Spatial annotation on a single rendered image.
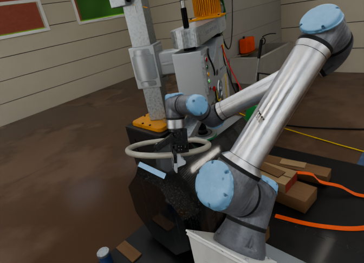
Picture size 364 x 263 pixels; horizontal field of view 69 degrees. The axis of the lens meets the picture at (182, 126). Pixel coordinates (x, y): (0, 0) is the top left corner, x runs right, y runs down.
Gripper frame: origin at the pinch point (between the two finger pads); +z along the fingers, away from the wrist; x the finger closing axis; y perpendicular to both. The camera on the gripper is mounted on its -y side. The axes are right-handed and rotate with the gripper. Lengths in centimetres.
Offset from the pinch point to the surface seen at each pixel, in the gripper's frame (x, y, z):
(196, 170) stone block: 58, 22, 20
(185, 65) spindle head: 62, 19, -55
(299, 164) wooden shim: 122, 145, 46
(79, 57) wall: 679, -174, -147
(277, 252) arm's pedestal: -31, 37, 31
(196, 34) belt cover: 53, 26, -74
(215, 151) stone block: 73, 42, 12
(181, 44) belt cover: 56, 16, -68
